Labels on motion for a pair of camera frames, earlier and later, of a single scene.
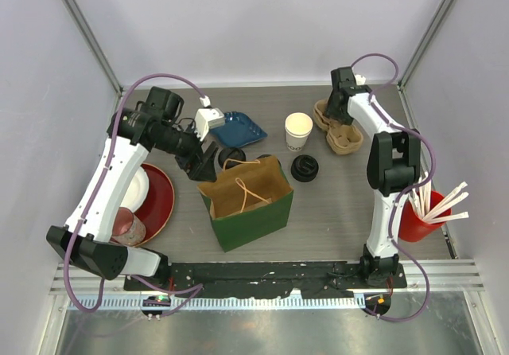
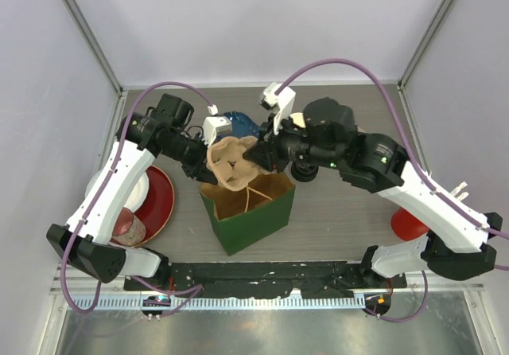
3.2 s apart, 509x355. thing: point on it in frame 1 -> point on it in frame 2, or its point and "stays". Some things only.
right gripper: x=344 y=118 -> x=261 y=154
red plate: x=157 y=211 stays
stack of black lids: x=304 y=168 stays
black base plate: x=305 y=279 stays
